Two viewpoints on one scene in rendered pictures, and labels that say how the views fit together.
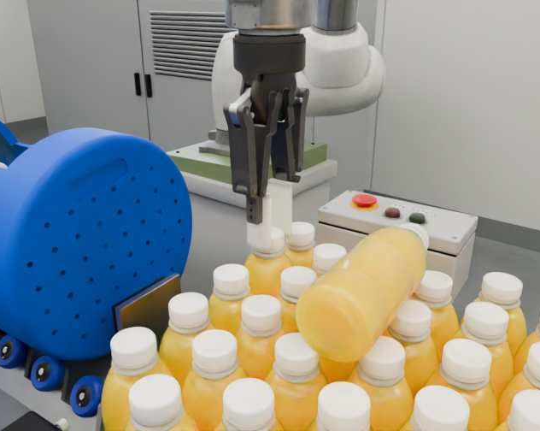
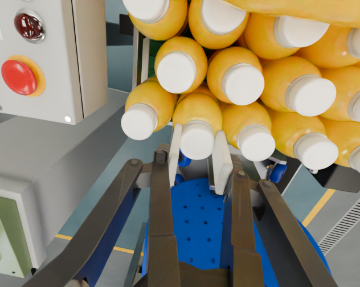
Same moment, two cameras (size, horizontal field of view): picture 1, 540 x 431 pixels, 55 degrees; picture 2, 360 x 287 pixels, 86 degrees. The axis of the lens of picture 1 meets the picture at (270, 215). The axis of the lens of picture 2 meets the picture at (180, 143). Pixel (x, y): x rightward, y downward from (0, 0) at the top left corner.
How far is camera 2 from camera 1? 0.54 m
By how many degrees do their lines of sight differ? 54
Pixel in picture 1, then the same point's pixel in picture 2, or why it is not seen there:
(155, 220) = (195, 234)
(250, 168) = (290, 215)
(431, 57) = not seen: outside the picture
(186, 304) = (324, 155)
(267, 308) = (321, 90)
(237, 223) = (45, 190)
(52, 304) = not seen: hidden behind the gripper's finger
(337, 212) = (69, 101)
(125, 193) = not seen: hidden behind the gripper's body
